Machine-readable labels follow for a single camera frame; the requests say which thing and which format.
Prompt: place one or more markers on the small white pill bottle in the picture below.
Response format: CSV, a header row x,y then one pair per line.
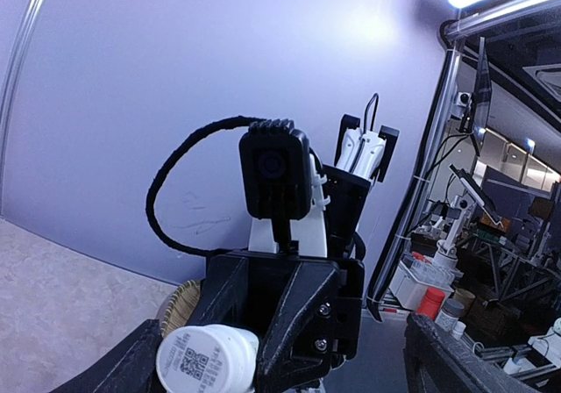
x,y
208,358

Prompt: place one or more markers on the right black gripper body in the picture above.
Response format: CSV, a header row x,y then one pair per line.
x,y
268,276

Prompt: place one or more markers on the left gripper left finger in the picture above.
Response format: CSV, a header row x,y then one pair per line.
x,y
127,367

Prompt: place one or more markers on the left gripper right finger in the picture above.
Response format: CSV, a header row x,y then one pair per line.
x,y
436,362

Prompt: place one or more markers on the left aluminium frame post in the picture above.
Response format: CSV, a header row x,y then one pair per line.
x,y
15,64

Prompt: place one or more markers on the red capped background bottle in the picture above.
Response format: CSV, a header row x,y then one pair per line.
x,y
431,303

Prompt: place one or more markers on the white storage box background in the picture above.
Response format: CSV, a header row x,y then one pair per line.
x,y
414,275

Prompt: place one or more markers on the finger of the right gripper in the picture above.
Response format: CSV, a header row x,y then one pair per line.
x,y
223,293
297,346

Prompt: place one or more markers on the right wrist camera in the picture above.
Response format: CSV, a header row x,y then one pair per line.
x,y
283,182

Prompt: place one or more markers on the woven bamboo tray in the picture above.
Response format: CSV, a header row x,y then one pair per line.
x,y
177,309

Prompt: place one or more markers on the grey capped background bottle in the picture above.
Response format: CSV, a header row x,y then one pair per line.
x,y
449,314

